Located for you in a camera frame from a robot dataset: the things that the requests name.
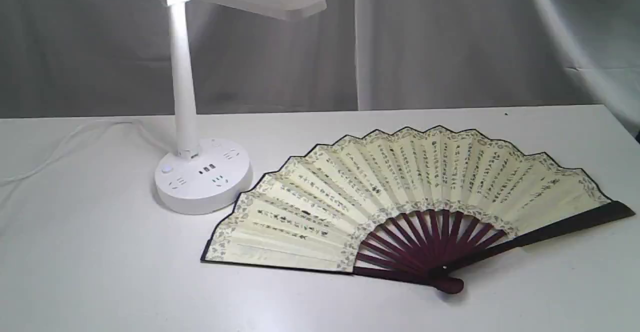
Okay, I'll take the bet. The folding paper fan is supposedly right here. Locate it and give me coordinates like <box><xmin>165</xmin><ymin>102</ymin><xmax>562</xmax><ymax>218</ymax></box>
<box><xmin>199</xmin><ymin>125</ymin><xmax>634</xmax><ymax>294</ymax></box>

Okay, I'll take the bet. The white desk lamp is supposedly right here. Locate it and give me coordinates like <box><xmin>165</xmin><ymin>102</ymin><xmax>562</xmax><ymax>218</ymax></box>
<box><xmin>154</xmin><ymin>0</ymin><xmax>327</xmax><ymax>215</ymax></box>

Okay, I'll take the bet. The grey backdrop curtain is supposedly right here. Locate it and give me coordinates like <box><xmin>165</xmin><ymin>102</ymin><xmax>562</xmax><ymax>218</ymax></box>
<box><xmin>0</xmin><ymin>0</ymin><xmax>639</xmax><ymax>134</ymax></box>

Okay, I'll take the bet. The white power cable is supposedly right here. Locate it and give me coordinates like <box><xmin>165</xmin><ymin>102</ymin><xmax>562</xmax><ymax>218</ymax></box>
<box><xmin>0</xmin><ymin>118</ymin><xmax>176</xmax><ymax>185</ymax></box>

